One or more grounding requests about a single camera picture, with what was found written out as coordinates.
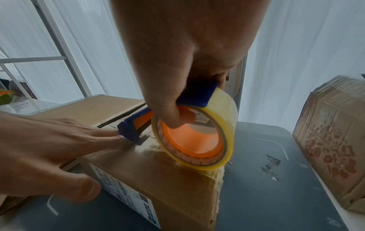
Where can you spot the white curtain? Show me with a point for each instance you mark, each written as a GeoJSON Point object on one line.
{"type": "Point", "coordinates": [302, 56]}

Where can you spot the plain brown cardboard box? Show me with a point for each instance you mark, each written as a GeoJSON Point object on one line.
{"type": "Point", "coordinates": [94, 110]}

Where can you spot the white metal frame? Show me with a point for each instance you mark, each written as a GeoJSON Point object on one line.
{"type": "Point", "coordinates": [68, 58]}

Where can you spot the green orange object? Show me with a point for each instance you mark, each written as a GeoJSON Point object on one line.
{"type": "Point", "coordinates": [5, 96]}

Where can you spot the upright cardboard sheet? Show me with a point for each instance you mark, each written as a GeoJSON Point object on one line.
{"type": "Point", "coordinates": [235, 79]}

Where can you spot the person's left hand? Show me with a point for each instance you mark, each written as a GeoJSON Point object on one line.
{"type": "Point", "coordinates": [40, 153]}

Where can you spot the printed tape-wrapped cardboard box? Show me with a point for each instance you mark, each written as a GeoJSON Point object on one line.
{"type": "Point", "coordinates": [333, 144]}

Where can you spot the dark grey cutting mat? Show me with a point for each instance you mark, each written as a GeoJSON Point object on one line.
{"type": "Point", "coordinates": [273, 180]}

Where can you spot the person's right hand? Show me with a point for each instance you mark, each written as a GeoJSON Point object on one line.
{"type": "Point", "coordinates": [176, 40]}

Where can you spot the clear packing tape roll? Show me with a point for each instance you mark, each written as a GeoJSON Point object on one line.
{"type": "Point", "coordinates": [222, 112]}

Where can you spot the brown labelled cardboard box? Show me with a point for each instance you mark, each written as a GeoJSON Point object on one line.
{"type": "Point", "coordinates": [171, 185]}

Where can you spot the blue orange tape dispenser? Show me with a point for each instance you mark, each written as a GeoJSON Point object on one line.
{"type": "Point", "coordinates": [137, 123]}

